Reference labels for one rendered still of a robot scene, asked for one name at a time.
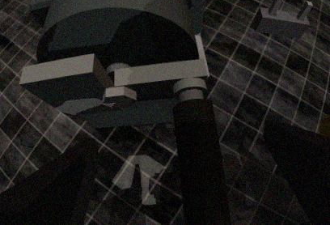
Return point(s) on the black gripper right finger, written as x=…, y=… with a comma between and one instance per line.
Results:
x=304, y=160

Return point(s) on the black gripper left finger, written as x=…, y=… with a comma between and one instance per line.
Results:
x=57, y=193

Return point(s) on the yellow short cylinder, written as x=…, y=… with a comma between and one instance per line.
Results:
x=325, y=126

